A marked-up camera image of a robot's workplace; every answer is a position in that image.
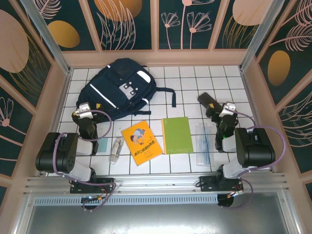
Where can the black pencil case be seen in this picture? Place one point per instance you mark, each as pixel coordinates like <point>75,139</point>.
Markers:
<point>205,98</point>

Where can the light blue sticky notepad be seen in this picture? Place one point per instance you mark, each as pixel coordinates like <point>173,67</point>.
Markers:
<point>103,145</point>

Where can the navy blue backpack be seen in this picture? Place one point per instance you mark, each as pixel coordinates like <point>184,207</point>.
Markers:
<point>117,85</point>

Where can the clear plastic ruler pouch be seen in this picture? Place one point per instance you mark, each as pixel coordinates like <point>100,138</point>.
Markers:
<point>204,146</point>

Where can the small clear bottle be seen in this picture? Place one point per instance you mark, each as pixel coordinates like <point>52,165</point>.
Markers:
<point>116,151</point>

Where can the green notebook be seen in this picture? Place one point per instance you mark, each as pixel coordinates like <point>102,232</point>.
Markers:
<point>178,135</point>

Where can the yellow illustrated book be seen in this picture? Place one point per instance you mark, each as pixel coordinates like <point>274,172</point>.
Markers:
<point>141,143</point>

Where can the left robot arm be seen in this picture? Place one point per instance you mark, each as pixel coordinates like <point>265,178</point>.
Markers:
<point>56,151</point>

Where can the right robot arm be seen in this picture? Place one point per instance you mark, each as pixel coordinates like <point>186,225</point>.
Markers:
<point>256,148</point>

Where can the small controller circuit board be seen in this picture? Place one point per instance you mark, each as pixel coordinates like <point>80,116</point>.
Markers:
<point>91,199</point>

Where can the grey metal sheet panel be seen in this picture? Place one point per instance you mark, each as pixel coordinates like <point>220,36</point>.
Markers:
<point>156,219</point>

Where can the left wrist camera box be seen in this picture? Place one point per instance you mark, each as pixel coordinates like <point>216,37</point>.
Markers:
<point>83,109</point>

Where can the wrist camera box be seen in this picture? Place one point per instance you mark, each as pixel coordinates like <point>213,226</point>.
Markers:
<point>228,109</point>
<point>83,109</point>

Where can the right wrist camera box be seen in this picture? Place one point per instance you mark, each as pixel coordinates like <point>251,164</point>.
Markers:
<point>228,109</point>

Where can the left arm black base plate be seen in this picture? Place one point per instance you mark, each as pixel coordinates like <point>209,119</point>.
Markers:
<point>107,185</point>

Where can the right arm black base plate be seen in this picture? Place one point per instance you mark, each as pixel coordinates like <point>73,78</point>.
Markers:
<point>207,185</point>

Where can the aluminium frame post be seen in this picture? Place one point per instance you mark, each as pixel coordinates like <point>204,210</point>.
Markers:
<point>259,36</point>
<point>49,36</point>

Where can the aluminium mounting rail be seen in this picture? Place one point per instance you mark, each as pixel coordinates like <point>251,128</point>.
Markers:
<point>156,182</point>

